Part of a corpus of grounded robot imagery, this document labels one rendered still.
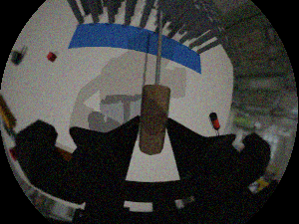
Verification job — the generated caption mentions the blue flat strip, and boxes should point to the blue flat strip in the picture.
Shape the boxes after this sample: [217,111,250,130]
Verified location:
[68,23,201,74]

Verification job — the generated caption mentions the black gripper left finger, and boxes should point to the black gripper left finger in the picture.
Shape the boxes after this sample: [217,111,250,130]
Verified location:
[69,115,141,180]

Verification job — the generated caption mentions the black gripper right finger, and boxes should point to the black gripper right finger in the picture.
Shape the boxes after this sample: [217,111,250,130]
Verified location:
[166,116,235,179]

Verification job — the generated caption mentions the orange rectangular bar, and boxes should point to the orange rectangular bar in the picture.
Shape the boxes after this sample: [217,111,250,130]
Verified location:
[0,93,17,130]

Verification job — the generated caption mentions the brown-handled metal probe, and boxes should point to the brown-handled metal probe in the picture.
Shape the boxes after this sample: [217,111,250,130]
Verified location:
[139,11,170,155]

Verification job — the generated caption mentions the red-handled screwdriver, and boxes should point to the red-handled screwdriver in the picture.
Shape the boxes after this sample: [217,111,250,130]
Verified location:
[210,112,219,131]

